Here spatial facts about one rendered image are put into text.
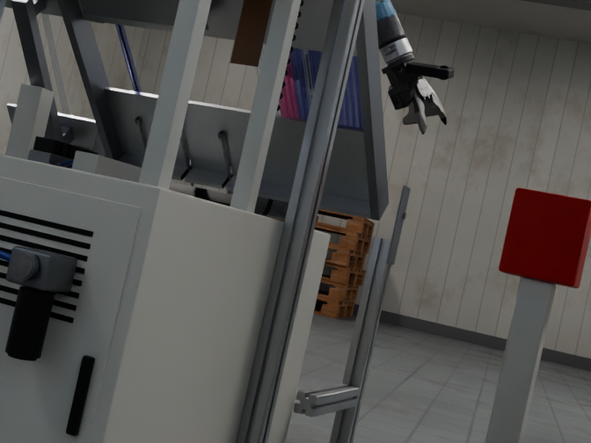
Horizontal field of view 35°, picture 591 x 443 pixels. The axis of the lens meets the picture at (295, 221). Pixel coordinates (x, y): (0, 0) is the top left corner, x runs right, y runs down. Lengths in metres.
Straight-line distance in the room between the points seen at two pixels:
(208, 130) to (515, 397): 0.89
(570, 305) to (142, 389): 8.72
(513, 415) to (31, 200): 0.97
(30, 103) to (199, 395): 1.16
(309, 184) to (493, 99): 8.52
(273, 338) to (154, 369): 0.33
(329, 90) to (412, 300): 8.36
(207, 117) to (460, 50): 8.12
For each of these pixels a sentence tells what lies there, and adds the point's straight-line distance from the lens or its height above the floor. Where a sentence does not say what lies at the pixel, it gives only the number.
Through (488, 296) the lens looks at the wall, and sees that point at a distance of 9.82.
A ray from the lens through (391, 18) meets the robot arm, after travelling 2.43.
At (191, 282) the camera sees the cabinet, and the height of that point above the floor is 0.50.
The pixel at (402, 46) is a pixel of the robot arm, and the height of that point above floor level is 1.13.
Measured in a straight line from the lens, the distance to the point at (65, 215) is 1.25.
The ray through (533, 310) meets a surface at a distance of 1.79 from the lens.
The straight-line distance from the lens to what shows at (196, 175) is 2.22.
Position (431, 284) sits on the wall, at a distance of 9.85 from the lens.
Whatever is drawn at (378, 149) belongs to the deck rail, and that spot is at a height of 0.81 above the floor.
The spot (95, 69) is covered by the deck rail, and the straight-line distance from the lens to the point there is 2.21.
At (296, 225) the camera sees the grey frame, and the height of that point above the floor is 0.62.
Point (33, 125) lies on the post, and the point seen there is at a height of 0.73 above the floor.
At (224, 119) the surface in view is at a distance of 2.10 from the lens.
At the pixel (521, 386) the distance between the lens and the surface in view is 1.80.
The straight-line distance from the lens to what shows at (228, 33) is 1.96.
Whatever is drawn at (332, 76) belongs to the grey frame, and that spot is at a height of 0.87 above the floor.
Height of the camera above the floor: 0.59
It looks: 1 degrees up
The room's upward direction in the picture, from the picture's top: 12 degrees clockwise
